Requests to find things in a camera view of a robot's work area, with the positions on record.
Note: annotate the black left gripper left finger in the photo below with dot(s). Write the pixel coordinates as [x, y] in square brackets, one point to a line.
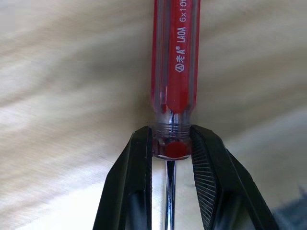
[129, 187]

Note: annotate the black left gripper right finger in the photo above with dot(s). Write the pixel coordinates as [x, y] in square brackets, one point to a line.
[225, 191]

